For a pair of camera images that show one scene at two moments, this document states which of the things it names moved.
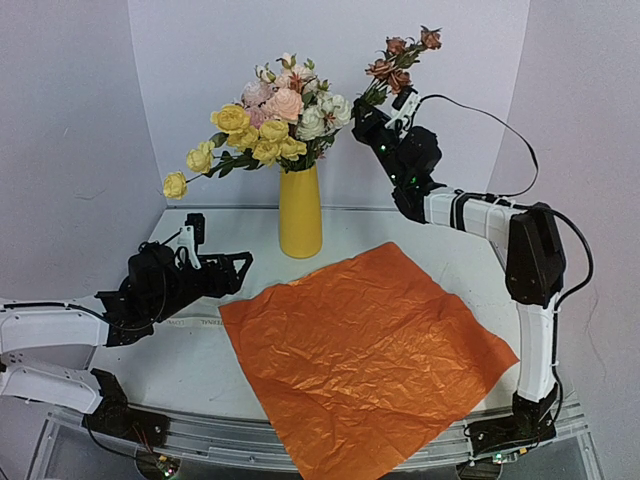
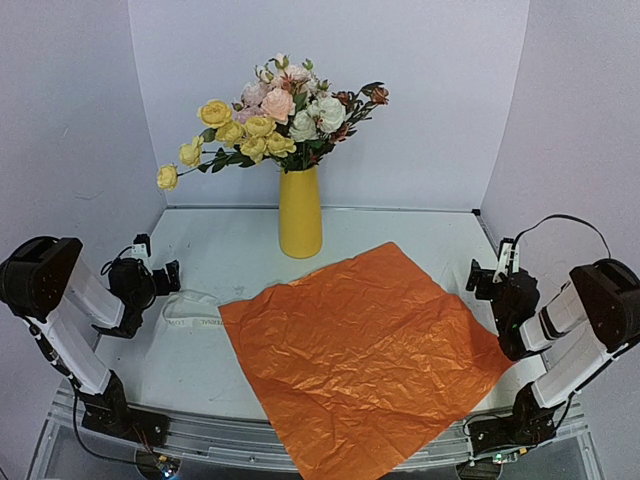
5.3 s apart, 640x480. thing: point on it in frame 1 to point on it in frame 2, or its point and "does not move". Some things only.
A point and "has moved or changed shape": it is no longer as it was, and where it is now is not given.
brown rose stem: (392, 70) to (358, 106)
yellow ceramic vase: (300, 218) does not move
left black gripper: (231, 283) to (163, 286)
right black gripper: (370, 122) to (480, 279)
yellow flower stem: (238, 147) has moved or changed shape
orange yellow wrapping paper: (359, 370) does not move
